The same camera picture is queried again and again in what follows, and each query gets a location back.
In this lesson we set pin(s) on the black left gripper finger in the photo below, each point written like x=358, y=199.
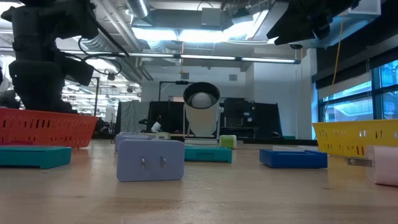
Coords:
x=43, y=101

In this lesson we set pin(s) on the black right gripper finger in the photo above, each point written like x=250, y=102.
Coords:
x=292, y=18
x=298, y=32

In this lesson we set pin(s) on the lavender plug charger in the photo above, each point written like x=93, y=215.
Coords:
x=130, y=136
x=130, y=155

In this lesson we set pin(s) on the blue digital thermometer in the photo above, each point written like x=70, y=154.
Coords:
x=292, y=159

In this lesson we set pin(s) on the small green roll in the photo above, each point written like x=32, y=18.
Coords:
x=228, y=142

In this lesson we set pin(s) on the teal box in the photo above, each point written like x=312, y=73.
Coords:
x=34, y=157
x=208, y=154

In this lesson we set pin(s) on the pink plug charger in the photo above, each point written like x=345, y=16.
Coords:
x=384, y=166

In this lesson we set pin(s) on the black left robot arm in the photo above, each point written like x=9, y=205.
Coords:
x=46, y=18

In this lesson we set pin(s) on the orange plastic basket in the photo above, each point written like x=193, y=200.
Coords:
x=87, y=137

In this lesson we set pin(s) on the grey curtain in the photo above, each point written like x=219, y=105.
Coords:
x=132, y=116

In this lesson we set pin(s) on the long ceiling light strip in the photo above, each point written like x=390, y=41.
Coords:
x=208, y=57

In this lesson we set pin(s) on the yellow plastic basket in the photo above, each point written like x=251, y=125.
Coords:
x=342, y=126

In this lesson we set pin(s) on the small white device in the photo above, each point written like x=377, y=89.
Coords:
x=156, y=126

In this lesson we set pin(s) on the black curtain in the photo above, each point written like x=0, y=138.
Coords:
x=168, y=115

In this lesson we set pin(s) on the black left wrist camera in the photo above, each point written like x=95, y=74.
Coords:
x=77, y=71

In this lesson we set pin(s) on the black aluminium table frame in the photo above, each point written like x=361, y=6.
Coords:
x=264, y=141

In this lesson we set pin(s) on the silver ceiling duct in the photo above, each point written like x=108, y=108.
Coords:
x=138, y=7

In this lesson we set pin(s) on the black gantry frame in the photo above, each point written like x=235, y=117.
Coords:
x=174, y=82

